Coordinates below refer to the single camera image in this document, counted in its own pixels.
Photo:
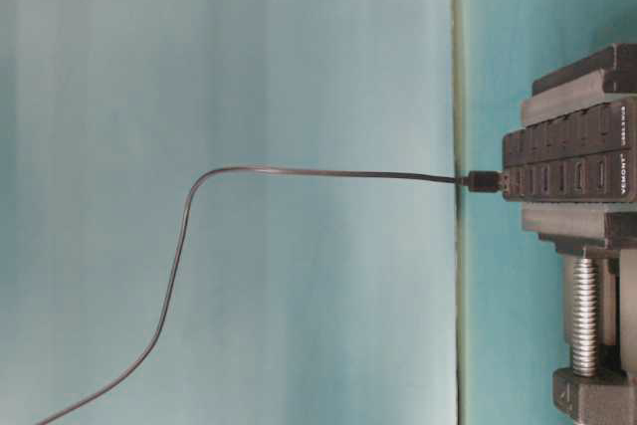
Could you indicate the black multi-port USB hub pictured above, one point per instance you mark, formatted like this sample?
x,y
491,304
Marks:
x,y
587,156

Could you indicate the black bench vise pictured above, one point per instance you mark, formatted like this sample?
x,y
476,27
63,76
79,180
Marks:
x,y
597,244

